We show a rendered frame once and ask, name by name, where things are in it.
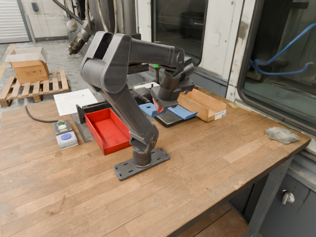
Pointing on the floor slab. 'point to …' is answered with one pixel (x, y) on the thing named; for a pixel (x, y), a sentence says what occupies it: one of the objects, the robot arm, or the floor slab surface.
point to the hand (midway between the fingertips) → (159, 111)
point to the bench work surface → (23, 129)
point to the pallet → (7, 92)
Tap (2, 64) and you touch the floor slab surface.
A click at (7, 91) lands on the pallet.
